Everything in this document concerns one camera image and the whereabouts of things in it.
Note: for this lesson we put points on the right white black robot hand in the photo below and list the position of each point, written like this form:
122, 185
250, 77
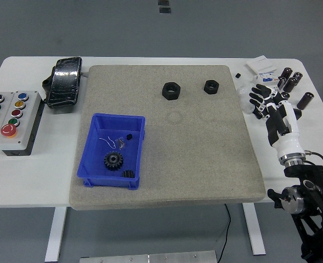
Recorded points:
288, 142

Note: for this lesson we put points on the small black gear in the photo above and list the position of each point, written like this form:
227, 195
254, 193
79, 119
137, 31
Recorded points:
128, 174

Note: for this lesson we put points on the large black gear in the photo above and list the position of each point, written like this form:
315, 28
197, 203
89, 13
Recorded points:
109, 164

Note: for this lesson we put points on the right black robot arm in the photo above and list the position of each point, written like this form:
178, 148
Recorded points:
303, 171

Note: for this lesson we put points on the small black hex nut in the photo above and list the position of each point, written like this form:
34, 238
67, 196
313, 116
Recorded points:
208, 89

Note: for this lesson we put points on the large black hex nut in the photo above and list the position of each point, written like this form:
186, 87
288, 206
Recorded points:
166, 93

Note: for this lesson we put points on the blue plastic box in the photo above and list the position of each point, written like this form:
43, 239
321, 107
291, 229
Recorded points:
95, 164

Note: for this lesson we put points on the grey control box emergency stop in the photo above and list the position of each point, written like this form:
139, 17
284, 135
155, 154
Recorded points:
27, 120

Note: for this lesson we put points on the dark brown capacitor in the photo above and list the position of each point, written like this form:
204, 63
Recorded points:
305, 100
285, 74
297, 77
282, 83
285, 96
290, 85

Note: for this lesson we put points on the clear plastic bag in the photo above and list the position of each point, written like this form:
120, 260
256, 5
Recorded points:
243, 98

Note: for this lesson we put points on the white blue circuit breaker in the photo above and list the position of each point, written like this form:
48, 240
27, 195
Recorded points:
268, 78

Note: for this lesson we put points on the small black cube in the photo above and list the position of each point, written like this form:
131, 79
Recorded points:
238, 75
129, 137

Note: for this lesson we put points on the white table leg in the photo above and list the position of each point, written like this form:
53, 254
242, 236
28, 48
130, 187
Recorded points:
55, 233
253, 233

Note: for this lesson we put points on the grey-brown mat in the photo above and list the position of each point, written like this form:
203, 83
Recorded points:
177, 159

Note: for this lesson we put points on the small clear bag of screws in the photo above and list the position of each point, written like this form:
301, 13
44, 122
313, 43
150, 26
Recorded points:
120, 143

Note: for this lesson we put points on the dark floor plate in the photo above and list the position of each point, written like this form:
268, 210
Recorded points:
164, 10
163, 2

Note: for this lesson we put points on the black device wrapped in film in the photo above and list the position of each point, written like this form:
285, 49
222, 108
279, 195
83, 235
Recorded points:
63, 82

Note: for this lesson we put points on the white switch panel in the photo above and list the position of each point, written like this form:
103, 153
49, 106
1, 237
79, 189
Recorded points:
261, 64

